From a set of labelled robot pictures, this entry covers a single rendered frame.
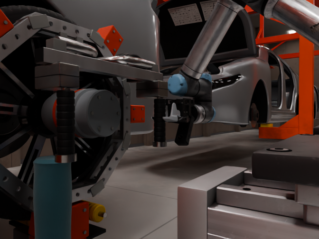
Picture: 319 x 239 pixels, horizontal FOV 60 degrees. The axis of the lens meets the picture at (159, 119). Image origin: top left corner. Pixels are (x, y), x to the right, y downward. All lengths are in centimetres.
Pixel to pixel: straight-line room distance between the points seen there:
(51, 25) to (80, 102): 25
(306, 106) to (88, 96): 361
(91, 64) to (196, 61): 40
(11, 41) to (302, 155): 71
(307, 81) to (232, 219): 391
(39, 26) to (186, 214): 68
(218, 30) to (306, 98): 326
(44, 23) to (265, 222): 74
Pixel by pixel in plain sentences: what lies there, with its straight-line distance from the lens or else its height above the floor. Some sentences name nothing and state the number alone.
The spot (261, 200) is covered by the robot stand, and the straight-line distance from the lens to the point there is 27.
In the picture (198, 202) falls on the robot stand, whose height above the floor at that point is 76.
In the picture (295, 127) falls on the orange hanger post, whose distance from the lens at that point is 415.
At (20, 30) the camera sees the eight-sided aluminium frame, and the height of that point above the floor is 106.
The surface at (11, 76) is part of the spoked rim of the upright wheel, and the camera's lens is 90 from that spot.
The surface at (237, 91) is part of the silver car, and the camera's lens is 326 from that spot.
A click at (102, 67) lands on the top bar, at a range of 70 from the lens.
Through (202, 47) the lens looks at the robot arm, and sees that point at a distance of 94.
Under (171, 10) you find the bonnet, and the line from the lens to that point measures 423.
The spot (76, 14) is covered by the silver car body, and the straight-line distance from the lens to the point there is 129.
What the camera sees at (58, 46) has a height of 99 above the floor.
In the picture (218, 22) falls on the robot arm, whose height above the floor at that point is 114.
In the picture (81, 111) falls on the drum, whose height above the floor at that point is 85.
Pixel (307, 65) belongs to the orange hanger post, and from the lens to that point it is 417.
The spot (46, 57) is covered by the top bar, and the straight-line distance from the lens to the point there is 61.
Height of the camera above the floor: 84
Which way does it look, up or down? 1 degrees down
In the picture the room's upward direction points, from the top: straight up
